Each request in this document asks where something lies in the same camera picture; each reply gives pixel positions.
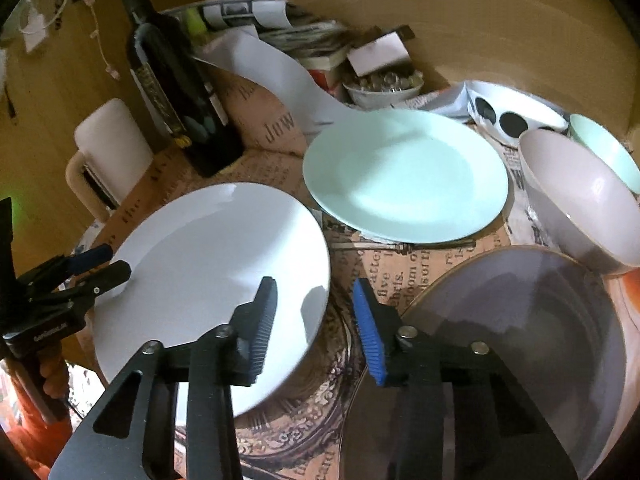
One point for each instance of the mint green bowl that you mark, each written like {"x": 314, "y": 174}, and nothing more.
{"x": 605, "y": 150}

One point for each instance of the newspaper print table mat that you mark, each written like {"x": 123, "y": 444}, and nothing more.
{"x": 380, "y": 265}

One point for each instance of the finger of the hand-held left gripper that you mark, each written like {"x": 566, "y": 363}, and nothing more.
{"x": 107, "y": 276}
{"x": 92, "y": 256}

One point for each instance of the mint green plate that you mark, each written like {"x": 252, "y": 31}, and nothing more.
{"x": 400, "y": 175}

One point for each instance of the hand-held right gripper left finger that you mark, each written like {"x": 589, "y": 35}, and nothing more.
{"x": 260, "y": 332}

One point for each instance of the white black-dotted bowl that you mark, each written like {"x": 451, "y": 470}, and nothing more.
{"x": 530, "y": 105}

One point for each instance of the red and white box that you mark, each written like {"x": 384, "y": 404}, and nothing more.
{"x": 325, "y": 77}

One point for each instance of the large white bowl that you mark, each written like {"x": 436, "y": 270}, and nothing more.
{"x": 200, "y": 260}

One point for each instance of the curled white paper sheet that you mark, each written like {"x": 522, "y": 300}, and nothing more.
{"x": 280, "y": 75}

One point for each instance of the dark wine bottle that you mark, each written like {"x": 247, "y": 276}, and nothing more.
{"x": 165, "y": 75}

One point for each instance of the person's left hand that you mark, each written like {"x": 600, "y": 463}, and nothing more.
{"x": 52, "y": 367}

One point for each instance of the stack of newspapers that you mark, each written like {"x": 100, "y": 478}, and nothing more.
{"x": 300, "y": 30}

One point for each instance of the orange clothing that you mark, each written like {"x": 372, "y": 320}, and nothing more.
{"x": 30, "y": 425}

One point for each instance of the pale pink plate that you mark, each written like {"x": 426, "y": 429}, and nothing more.
{"x": 525, "y": 335}

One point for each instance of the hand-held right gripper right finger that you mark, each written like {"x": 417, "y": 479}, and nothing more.
{"x": 367, "y": 332}

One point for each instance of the folded white paper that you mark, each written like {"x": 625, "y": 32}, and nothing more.
{"x": 450, "y": 102}

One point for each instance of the small white filled bowl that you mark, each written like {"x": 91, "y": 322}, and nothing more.
{"x": 380, "y": 96}

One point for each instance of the white card box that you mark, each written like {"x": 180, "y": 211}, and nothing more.
{"x": 375, "y": 52}

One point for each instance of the cartoon print white mat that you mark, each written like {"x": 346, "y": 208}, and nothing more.
{"x": 85, "y": 240}

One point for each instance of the pale pink bowl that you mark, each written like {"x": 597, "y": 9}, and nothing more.
{"x": 575, "y": 200}

